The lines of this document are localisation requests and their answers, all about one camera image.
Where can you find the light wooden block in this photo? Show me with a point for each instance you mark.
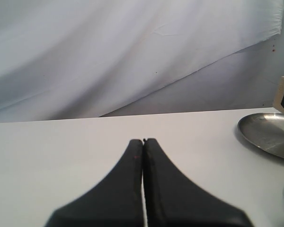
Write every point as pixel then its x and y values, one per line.
pixel 279 96

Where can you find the round stainless steel plate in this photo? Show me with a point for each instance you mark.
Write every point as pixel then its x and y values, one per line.
pixel 265 131

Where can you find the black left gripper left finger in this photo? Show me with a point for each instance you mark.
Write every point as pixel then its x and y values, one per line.
pixel 116 201

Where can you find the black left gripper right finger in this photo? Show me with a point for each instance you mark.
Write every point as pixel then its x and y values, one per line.
pixel 173 200

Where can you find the white backdrop cloth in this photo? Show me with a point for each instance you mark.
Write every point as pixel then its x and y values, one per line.
pixel 62 59

